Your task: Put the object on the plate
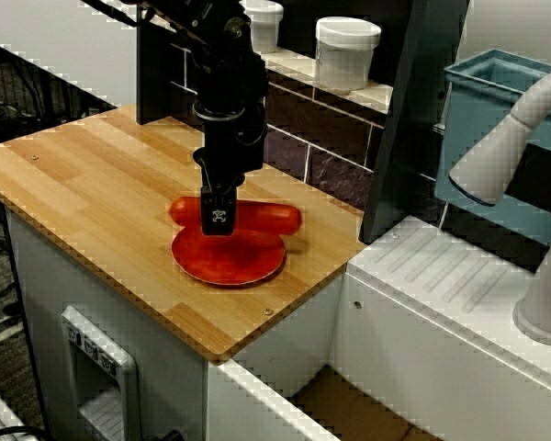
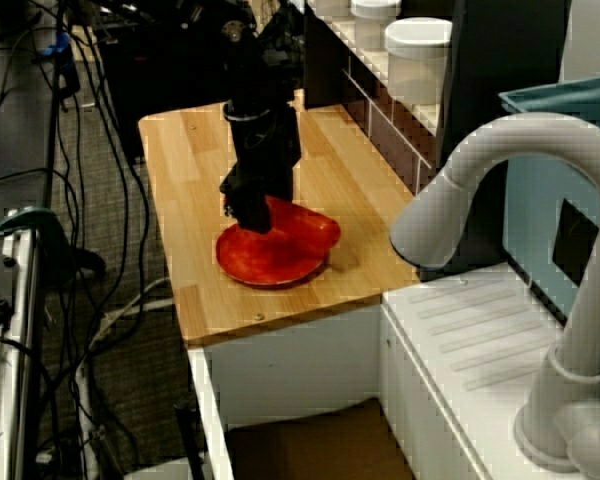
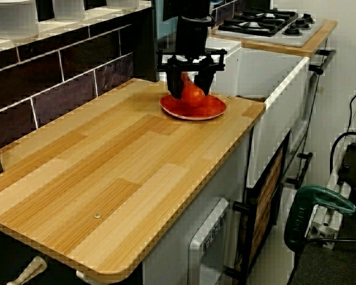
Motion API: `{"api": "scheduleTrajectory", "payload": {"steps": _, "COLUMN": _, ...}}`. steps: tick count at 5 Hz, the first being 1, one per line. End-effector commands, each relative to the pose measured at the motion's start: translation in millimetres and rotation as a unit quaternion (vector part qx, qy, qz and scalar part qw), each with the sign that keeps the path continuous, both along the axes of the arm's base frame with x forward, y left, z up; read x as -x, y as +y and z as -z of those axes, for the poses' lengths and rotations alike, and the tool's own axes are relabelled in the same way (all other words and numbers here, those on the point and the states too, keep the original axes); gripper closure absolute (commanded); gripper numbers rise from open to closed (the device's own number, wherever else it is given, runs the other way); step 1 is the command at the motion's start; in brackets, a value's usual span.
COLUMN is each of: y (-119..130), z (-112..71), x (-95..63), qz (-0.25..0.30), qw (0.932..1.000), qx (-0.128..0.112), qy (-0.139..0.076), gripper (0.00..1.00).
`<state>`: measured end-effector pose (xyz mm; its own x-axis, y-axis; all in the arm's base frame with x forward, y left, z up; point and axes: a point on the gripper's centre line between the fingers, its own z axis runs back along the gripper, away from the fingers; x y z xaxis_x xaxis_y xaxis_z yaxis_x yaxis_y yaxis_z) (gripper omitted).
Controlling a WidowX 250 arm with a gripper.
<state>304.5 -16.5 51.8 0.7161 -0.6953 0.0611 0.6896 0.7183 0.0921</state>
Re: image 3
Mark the small translucent plastic container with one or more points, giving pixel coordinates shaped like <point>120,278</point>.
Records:
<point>121,3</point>

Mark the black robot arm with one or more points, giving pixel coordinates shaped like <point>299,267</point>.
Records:
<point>187,8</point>

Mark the medium translucent plastic container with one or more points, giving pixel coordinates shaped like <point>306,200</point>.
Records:
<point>68,10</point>

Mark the white toy dishwasher door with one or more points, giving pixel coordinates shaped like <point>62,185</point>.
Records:
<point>207,240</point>

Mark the black box device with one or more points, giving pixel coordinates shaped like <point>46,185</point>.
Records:
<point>354,166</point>

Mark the wood pattern cabinet door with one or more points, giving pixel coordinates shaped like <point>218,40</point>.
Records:
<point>267,202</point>

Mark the wooden stove counter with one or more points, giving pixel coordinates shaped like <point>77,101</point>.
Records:
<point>284,49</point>

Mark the green power drill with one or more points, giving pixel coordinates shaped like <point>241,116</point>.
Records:
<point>299,219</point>

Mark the red round plate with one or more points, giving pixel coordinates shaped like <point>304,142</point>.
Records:
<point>209,111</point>

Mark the white short peg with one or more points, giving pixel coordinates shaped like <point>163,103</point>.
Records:
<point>84,275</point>

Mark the black toy stove top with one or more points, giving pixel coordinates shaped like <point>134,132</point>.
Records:
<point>273,23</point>

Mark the white toy sink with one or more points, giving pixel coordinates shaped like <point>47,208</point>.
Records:
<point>255,68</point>

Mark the red toy sausage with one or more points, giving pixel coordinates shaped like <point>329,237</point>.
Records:
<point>193,94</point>

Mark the large translucent plastic container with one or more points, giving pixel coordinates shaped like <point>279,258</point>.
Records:
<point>13,20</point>

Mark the aluminium extrusion piece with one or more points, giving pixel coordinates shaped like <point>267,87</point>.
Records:
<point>323,230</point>

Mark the black upright post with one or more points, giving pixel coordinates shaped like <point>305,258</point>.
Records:
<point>146,50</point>

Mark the white toy kitchen cabinet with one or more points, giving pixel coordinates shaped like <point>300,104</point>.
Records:
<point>222,178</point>

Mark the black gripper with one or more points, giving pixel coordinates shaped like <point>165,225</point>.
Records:
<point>193,38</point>

